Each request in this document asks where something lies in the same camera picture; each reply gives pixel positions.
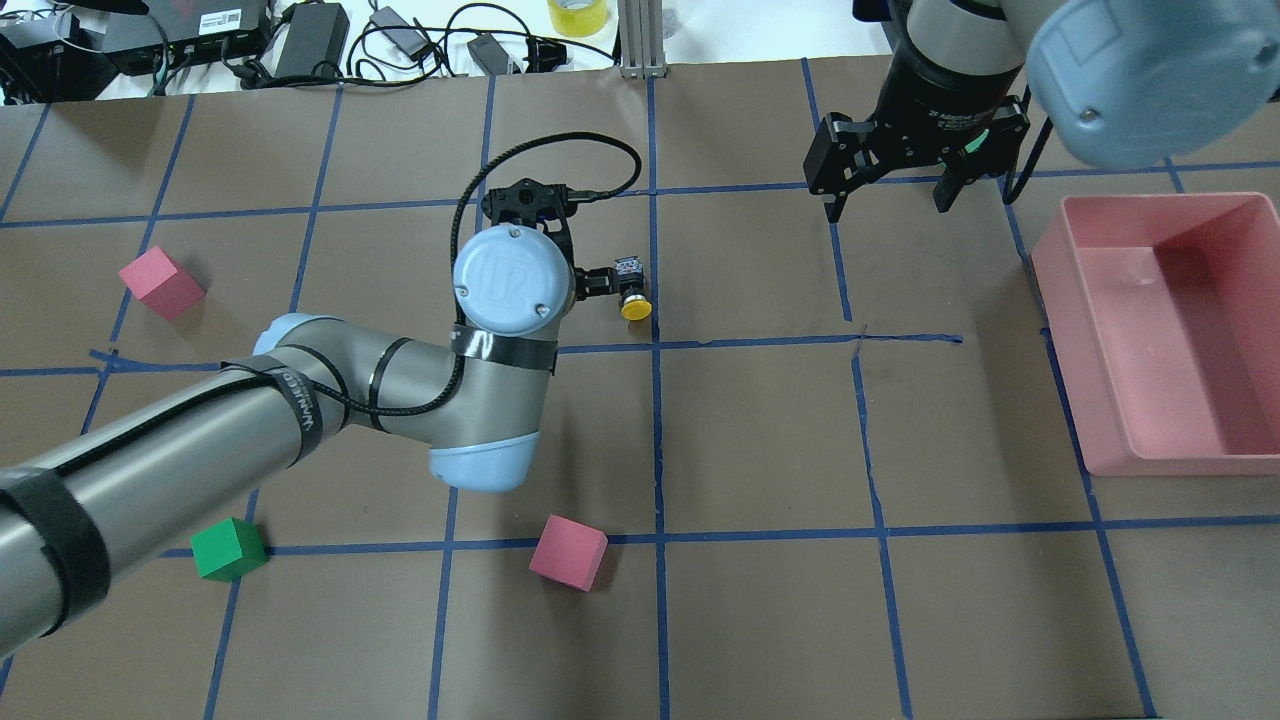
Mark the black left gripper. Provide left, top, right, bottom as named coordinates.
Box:
left=480, top=178, right=620, bottom=301

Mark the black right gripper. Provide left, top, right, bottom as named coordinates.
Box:
left=806, top=60, right=1030, bottom=225

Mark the yellow push button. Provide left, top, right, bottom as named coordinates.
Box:
left=614, top=256, right=653, bottom=322

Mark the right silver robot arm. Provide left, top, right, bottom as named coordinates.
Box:
left=803, top=1, right=1279, bottom=223

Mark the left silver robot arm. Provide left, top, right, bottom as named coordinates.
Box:
left=1, top=179, right=646, bottom=656

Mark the yellow tape roll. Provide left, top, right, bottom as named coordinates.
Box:
left=547, top=0, right=609, bottom=38

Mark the pink cube near centre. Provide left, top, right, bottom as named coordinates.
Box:
left=529, top=514, right=608, bottom=592

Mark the pink cube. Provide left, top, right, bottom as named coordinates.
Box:
left=529, top=514, right=608, bottom=592
left=118, top=247, right=206, bottom=322

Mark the pink plastic bin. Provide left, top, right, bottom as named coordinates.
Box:
left=1032, top=192, right=1279, bottom=477

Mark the black laptop power brick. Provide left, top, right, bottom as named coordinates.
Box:
left=273, top=1, right=349, bottom=79

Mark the pink cube far side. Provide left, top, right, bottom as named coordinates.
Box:
left=118, top=247, right=206, bottom=322

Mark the green cube near base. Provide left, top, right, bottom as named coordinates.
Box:
left=189, top=518, right=268, bottom=583

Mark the aluminium frame post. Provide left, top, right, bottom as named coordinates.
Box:
left=617, top=0, right=669, bottom=79

